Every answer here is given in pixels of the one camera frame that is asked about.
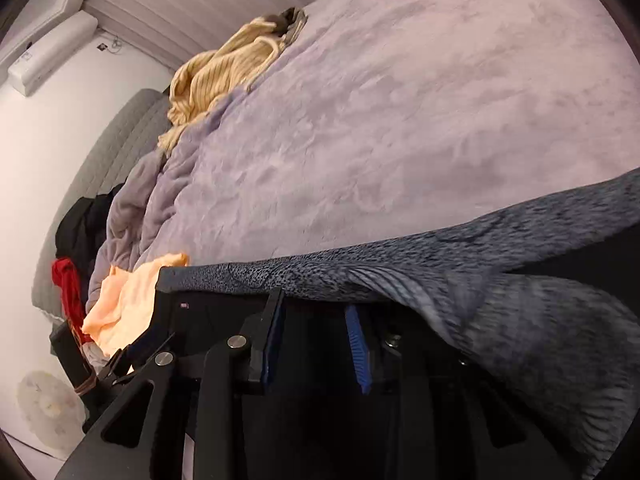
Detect black grey pants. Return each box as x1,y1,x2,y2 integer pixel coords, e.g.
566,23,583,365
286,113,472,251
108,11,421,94
157,171,639,479

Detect black clothing pile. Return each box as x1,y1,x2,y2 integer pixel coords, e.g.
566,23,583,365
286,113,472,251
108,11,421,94
54,183,122,287

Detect orange garment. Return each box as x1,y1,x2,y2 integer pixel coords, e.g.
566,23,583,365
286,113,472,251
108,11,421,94
81,254,190,358

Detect white floor fan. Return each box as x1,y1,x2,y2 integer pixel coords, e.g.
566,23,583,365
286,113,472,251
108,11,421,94
16,370,86,458

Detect red garment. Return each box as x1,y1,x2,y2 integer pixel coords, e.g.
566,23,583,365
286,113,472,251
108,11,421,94
51,258,91,346

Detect grey padded headboard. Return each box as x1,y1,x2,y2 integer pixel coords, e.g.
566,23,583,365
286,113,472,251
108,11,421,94
32,89,169,322

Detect lavender plush bed blanket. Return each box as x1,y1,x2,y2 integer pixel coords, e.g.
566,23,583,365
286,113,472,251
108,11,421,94
89,0,639,300

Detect yellow ribbed garment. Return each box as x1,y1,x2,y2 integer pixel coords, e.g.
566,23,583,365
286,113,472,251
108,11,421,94
157,8,308,154

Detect white wall air conditioner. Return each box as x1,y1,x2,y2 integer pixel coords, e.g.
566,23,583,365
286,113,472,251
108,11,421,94
8,11,98,96

